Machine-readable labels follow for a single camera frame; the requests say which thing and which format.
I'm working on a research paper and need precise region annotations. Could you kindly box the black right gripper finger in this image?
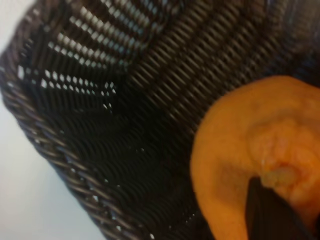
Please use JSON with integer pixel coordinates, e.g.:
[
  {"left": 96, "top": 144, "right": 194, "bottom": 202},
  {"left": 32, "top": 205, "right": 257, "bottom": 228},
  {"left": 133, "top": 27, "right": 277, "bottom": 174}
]
[{"left": 245, "top": 175, "right": 317, "bottom": 240}]

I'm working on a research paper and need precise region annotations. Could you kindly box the orange mandarin with stem nub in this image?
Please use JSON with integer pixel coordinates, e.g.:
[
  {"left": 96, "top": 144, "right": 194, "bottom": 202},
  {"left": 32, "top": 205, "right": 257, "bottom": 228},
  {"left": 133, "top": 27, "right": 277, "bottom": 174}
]
[{"left": 189, "top": 75, "right": 320, "bottom": 240}]

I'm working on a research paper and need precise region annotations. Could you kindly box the dark brown wicker basket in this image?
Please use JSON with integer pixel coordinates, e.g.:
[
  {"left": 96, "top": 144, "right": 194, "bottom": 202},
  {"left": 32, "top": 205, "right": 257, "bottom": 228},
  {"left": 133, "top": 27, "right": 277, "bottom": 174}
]
[{"left": 0, "top": 0, "right": 320, "bottom": 240}]

